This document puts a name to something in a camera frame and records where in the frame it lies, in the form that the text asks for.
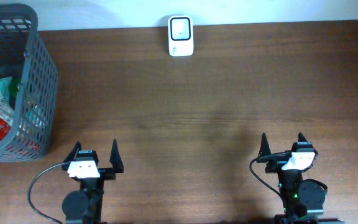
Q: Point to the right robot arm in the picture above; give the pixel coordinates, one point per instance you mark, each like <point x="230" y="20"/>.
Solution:
<point x="302" y="198"/>

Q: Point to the green lid jar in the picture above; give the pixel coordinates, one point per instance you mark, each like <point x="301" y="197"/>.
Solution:
<point x="14" y="87"/>

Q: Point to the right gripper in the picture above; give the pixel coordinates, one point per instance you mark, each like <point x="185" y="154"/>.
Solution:
<point x="276" y="161"/>

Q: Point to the teal wet wipes pack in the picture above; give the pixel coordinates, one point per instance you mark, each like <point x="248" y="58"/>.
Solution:
<point x="6" y="111"/>

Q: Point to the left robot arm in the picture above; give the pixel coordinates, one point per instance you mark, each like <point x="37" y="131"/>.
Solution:
<point x="85" y="204"/>

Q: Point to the white barcode scanner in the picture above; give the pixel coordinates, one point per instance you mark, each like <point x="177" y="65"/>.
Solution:
<point x="180" y="36"/>

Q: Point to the small teal tissue pack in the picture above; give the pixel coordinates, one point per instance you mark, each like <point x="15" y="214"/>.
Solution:
<point x="4" y="85"/>

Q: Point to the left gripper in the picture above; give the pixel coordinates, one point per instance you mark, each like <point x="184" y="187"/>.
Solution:
<point x="109" y="173"/>

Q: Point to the grey plastic mesh basket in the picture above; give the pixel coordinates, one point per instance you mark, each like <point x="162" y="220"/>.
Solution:
<point x="25" y="58"/>

